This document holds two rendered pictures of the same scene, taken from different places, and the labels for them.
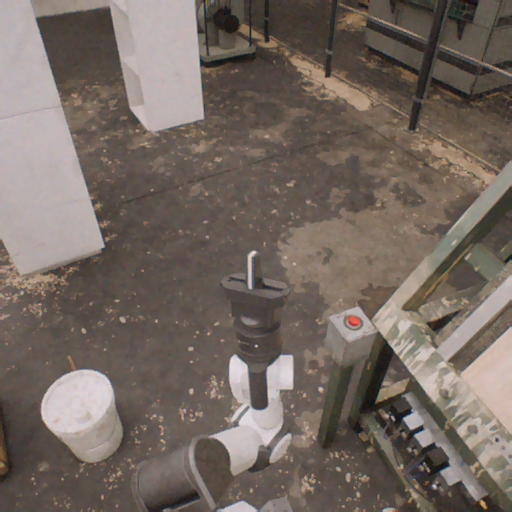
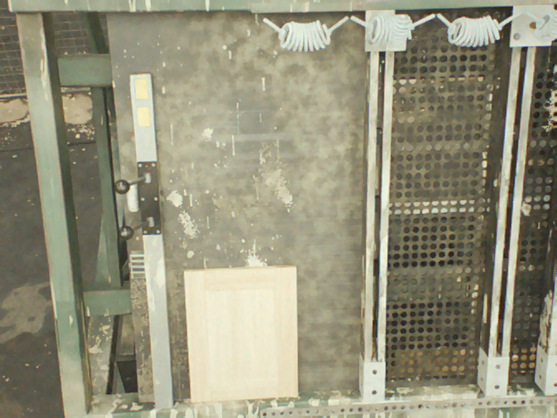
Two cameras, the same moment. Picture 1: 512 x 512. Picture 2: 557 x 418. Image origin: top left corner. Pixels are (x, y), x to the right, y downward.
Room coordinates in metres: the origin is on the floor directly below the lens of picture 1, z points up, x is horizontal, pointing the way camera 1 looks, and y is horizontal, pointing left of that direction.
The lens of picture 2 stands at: (0.30, 0.11, 2.87)
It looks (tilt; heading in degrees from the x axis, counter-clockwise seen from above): 51 degrees down; 287
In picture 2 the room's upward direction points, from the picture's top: 3 degrees clockwise
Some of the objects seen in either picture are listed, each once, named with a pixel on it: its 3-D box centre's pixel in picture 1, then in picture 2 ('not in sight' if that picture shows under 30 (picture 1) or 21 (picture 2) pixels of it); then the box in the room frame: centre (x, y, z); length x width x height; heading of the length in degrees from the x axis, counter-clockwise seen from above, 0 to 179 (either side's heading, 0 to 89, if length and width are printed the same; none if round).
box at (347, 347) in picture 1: (349, 338); not in sight; (0.96, -0.33, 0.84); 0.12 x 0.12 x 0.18; 23
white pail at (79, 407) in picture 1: (84, 412); not in sight; (0.99, 0.78, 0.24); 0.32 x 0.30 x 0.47; 29
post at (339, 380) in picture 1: (333, 403); not in sight; (0.96, -0.33, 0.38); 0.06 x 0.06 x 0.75; 23
